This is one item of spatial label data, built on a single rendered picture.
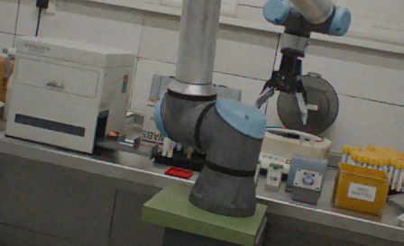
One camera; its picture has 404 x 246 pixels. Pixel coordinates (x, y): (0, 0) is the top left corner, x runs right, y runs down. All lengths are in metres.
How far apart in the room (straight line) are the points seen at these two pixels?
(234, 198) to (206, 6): 0.42
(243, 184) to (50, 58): 0.75
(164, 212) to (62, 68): 0.68
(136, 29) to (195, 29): 1.06
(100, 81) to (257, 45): 0.74
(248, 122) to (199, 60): 0.18
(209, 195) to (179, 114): 0.20
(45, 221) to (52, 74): 0.96
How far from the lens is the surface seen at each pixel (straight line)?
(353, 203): 1.73
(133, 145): 1.78
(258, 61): 2.31
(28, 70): 1.87
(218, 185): 1.34
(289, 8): 1.64
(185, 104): 1.38
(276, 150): 1.97
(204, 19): 1.36
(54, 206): 2.62
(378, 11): 2.30
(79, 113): 1.81
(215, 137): 1.34
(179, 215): 1.28
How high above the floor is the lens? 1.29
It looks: 8 degrees down
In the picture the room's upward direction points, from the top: 10 degrees clockwise
